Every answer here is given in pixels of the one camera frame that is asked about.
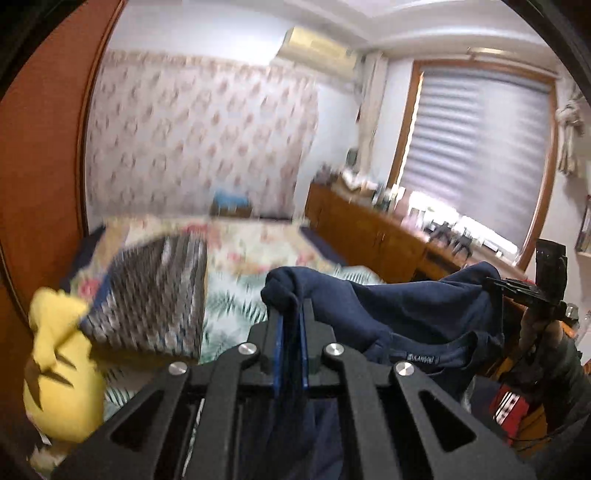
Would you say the yellow plush toy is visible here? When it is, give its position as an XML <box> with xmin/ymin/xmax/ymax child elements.
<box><xmin>23</xmin><ymin>286</ymin><xmax>107</xmax><ymax>455</ymax></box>

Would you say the striped window blind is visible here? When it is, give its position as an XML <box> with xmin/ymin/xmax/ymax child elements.
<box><xmin>406</xmin><ymin>69</ymin><xmax>557</xmax><ymax>259</ymax></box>

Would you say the person's right hand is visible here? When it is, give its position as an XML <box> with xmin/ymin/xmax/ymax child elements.
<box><xmin>518</xmin><ymin>308</ymin><xmax>561</xmax><ymax>361</ymax></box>

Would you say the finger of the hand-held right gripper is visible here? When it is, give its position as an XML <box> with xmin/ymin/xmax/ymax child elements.
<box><xmin>485</xmin><ymin>276</ymin><xmax>525</xmax><ymax>298</ymax></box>

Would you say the red patterned cloth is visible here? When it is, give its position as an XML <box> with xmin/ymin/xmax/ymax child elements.
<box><xmin>488</xmin><ymin>381</ymin><xmax>532</xmax><ymax>437</ymax></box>

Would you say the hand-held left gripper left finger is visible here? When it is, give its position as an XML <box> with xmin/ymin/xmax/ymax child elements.
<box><xmin>51</xmin><ymin>307</ymin><xmax>284</xmax><ymax>480</ymax></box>

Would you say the navy printed t-shirt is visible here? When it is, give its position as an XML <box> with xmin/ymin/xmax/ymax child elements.
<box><xmin>261</xmin><ymin>261</ymin><xmax>506</xmax><ymax>480</ymax></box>

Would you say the wooden sideboard cabinet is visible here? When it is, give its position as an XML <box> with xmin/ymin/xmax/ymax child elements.
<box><xmin>305</xmin><ymin>182</ymin><xmax>527</xmax><ymax>287</ymax></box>

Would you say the palm leaf bed sheet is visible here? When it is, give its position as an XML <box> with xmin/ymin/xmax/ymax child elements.
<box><xmin>104</xmin><ymin>265</ymin><xmax>384</xmax><ymax>416</ymax></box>

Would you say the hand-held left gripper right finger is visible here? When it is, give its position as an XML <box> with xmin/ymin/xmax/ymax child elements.
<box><xmin>295</xmin><ymin>300</ymin><xmax>539</xmax><ymax>480</ymax></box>

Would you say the tied floral window curtain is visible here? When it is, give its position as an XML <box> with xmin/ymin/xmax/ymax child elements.
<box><xmin>355</xmin><ymin>53</ymin><xmax>389</xmax><ymax>176</ymax></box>

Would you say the wall air conditioner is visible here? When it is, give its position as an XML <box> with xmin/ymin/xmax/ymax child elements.
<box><xmin>274</xmin><ymin>27</ymin><xmax>358</xmax><ymax>84</ymax></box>

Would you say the navy bed cover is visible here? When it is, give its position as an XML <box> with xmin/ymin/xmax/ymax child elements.
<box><xmin>300</xmin><ymin>226</ymin><xmax>347</xmax><ymax>266</ymax></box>

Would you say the person's right forearm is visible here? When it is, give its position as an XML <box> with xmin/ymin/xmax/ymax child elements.
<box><xmin>508</xmin><ymin>323</ymin><xmax>591</xmax><ymax>462</ymax></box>

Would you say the small cardboard box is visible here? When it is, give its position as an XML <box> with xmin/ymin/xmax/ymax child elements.
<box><xmin>210</xmin><ymin>200</ymin><xmax>254</xmax><ymax>219</ymax></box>

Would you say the floral blanket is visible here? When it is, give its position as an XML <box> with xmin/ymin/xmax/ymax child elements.
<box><xmin>69</xmin><ymin>217</ymin><xmax>352</xmax><ymax>296</ymax></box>

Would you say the blue cloth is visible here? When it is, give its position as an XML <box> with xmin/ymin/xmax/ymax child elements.
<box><xmin>213</xmin><ymin>189</ymin><xmax>252</xmax><ymax>206</ymax></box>

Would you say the pink circle patterned curtain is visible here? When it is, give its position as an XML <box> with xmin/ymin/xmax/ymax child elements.
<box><xmin>83</xmin><ymin>48</ymin><xmax>321</xmax><ymax>222</ymax></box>

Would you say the white hanging cloth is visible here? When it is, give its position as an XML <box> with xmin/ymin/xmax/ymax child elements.
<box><xmin>555</xmin><ymin>88</ymin><xmax>588</xmax><ymax>177</ymax></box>

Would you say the spare black gripper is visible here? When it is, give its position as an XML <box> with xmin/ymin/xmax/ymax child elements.
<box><xmin>429</xmin><ymin>222</ymin><xmax>455</xmax><ymax>245</ymax></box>
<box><xmin>455</xmin><ymin>228</ymin><xmax>478</xmax><ymax>257</ymax></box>

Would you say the dark patterned folded cloth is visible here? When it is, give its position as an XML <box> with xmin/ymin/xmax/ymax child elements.
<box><xmin>81</xmin><ymin>233</ymin><xmax>208</xmax><ymax>361</ymax></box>

